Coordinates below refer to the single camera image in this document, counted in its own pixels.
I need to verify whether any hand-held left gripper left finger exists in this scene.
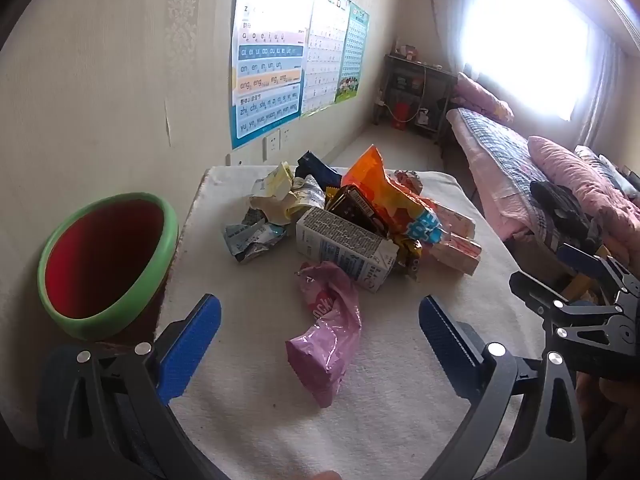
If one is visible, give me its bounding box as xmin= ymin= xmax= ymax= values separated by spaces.
xmin=50 ymin=292 xmax=223 ymax=480

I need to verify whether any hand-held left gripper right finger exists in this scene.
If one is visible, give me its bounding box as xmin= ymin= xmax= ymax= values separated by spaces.
xmin=419 ymin=294 xmax=588 ymax=480

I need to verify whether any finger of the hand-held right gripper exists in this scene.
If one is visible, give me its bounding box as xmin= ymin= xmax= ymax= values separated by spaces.
xmin=556 ymin=242 xmax=640 ymax=306
xmin=509 ymin=270 xmax=631 ymax=356

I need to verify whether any yellow black wrapper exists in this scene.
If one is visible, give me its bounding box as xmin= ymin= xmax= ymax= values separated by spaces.
xmin=397 ymin=235 xmax=424 ymax=277

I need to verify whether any pink snack wrapper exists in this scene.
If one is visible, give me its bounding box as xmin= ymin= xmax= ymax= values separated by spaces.
xmin=285 ymin=260 xmax=362 ymax=408

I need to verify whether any blue white wrapper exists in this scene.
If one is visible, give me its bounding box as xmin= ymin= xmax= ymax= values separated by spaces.
xmin=224 ymin=210 xmax=288 ymax=264

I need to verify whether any red bin with green rim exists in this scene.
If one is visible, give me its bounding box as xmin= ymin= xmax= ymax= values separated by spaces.
xmin=37 ymin=191 xmax=179 ymax=341

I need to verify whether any white milk carton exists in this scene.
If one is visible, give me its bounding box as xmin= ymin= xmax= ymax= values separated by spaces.
xmin=295 ymin=206 xmax=401 ymax=293

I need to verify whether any maroon wrapper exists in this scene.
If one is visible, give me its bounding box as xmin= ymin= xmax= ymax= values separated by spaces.
xmin=394 ymin=170 xmax=423 ymax=197

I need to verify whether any dark brown wrapper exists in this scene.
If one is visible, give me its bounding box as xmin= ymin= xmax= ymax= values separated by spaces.
xmin=325 ymin=185 xmax=388 ymax=238

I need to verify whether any pale yellow wrapper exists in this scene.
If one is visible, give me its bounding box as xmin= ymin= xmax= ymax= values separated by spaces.
xmin=249 ymin=161 xmax=301 ymax=226

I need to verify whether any orange snack bag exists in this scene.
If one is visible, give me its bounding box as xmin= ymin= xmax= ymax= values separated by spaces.
xmin=341 ymin=145 xmax=446 ymax=251

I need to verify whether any white printed paper cup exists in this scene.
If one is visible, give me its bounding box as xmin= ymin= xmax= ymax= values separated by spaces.
xmin=290 ymin=175 xmax=326 ymax=211

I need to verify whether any dark blue wrapper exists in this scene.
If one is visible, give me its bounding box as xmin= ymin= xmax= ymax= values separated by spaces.
xmin=295 ymin=151 xmax=346 ymax=191

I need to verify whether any person's right hand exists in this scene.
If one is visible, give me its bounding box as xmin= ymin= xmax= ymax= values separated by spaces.
xmin=597 ymin=377 xmax=640 ymax=446

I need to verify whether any black clothing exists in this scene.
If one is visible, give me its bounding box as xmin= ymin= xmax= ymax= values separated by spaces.
xmin=530 ymin=180 xmax=593 ymax=241

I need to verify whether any pink floral quilt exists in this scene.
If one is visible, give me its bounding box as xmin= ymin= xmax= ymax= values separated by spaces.
xmin=527 ymin=135 xmax=640 ymax=256

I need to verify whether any blue plaid pillow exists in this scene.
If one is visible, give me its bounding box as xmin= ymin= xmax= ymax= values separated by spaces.
xmin=574 ymin=145 xmax=640 ymax=186

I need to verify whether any bed with plaid sheet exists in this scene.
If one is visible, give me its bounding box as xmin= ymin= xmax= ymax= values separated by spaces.
xmin=445 ymin=107 xmax=640 ymax=261

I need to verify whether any light patterned curtain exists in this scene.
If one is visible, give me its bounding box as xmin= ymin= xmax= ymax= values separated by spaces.
xmin=429 ymin=0 xmax=472 ymax=77
xmin=575 ymin=25 xmax=640 ymax=171

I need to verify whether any bright window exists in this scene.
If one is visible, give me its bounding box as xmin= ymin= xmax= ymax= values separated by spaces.
xmin=460 ymin=0 xmax=591 ymax=121

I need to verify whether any dark metal shelf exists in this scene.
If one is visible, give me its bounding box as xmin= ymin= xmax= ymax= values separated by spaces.
xmin=384 ymin=52 xmax=458 ymax=146

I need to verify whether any blue letter wall poster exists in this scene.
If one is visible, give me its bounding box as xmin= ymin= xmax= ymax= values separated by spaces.
xmin=231 ymin=0 xmax=317 ymax=151

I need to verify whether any white chart wall poster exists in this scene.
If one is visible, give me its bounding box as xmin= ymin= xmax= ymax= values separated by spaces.
xmin=300 ymin=0 xmax=349 ymax=118

